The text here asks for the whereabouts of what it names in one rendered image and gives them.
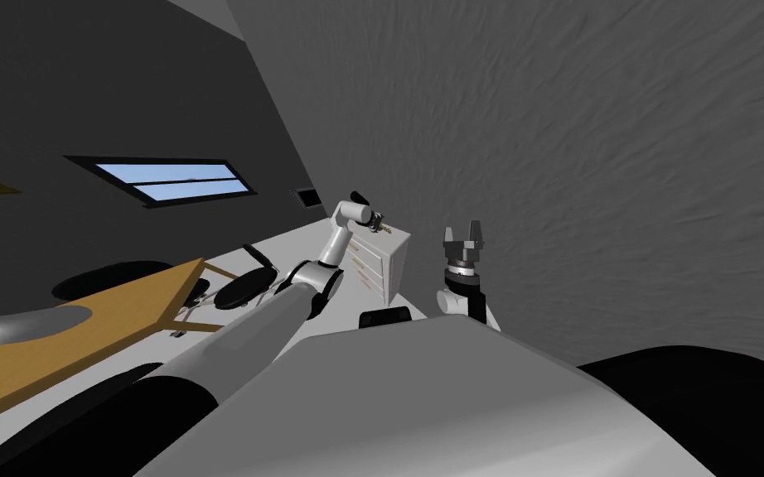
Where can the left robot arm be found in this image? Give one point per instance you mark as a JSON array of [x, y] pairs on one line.
[[269, 318]]

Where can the wooden table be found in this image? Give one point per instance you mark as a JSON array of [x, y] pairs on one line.
[[90, 331]]

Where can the small dark wall picture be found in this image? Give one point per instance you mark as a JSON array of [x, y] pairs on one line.
[[307, 197]]

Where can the grey bowl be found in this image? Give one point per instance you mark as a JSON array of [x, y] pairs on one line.
[[30, 323]]

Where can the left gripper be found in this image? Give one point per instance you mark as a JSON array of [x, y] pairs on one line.
[[376, 220]]

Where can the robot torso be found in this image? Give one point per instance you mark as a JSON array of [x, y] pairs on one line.
[[422, 397]]

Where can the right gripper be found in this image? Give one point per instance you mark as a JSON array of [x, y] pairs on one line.
[[463, 254]]

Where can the window with black frame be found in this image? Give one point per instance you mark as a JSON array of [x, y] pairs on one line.
[[173, 181]]

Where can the white chest of drawers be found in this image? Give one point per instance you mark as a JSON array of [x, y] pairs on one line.
[[388, 262]]

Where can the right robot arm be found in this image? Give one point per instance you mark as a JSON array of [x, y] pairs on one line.
[[700, 404]]

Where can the black round chair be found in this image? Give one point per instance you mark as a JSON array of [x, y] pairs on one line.
[[243, 288]]

